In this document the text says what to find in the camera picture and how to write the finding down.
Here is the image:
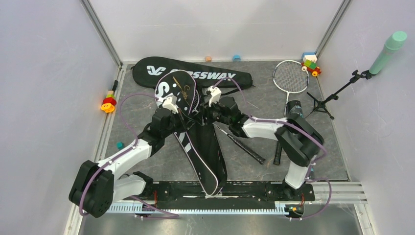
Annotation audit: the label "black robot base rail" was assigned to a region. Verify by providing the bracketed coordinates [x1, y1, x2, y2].
[138, 181, 316, 210]

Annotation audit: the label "black sport racket bag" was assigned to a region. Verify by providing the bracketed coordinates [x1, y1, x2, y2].
[155, 70, 227, 196]

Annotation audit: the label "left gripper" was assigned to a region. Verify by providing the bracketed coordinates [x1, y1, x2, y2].
[162, 108, 195, 138]

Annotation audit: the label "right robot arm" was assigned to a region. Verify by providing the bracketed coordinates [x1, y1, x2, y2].
[201, 97, 326, 200]

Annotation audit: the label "black shuttlecock tube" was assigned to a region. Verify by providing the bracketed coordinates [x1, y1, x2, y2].
[286, 100, 304, 118]

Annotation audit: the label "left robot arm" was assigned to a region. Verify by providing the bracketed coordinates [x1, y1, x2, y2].
[69, 108, 187, 218]

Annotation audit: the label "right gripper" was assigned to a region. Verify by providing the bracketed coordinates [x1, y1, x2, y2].
[192, 97, 231, 127]

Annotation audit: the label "blue cylinder block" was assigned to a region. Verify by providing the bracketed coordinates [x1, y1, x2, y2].
[232, 54, 241, 62]

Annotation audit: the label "teal cube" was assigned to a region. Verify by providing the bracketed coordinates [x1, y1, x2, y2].
[116, 142, 124, 150]

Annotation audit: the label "green blue blocks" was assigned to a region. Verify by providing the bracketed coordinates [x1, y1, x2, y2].
[301, 52, 322, 77]

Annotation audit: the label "black crossway racket bag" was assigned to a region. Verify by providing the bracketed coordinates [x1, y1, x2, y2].
[131, 56, 253, 89]

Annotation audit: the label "black white shaft racket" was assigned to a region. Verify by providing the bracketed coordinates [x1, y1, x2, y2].
[272, 60, 310, 166]

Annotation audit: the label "red yellow toy blocks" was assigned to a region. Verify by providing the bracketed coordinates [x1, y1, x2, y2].
[100, 91, 117, 113]

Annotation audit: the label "white frame racket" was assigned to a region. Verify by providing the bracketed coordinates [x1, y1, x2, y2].
[214, 124, 266, 165]

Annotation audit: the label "green microphone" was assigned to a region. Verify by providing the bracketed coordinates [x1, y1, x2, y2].
[369, 31, 407, 76]

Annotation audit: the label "black microphone tripod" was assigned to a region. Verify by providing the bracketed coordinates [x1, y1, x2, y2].
[305, 70, 375, 120]

